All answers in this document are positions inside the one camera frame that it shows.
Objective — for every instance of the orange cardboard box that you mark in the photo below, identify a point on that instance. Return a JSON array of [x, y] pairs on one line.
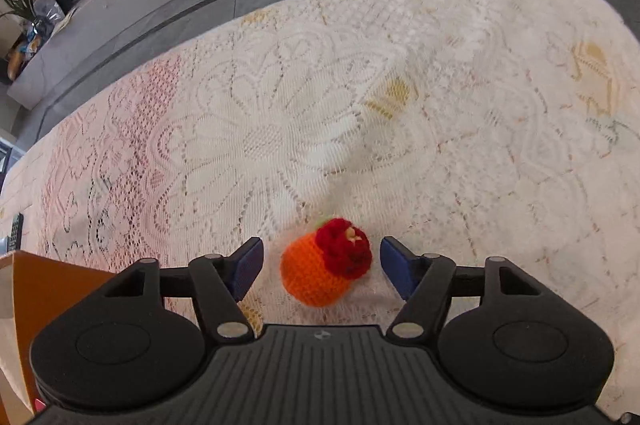
[[45, 290]]

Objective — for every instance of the blue white snack bag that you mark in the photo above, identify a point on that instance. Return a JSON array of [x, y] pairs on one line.
[[32, 42]]

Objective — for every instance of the brown round object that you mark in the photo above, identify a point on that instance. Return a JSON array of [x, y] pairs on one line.
[[15, 62]]

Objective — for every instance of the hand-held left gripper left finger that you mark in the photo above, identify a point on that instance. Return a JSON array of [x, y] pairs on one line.
[[247, 267]]

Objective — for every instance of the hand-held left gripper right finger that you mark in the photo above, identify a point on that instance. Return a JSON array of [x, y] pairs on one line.
[[397, 267]]

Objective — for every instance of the black remote control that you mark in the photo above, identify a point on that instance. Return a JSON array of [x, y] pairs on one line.
[[16, 230]]

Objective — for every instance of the orange crochet fruit red flower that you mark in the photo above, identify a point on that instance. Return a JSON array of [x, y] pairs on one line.
[[310, 270]]

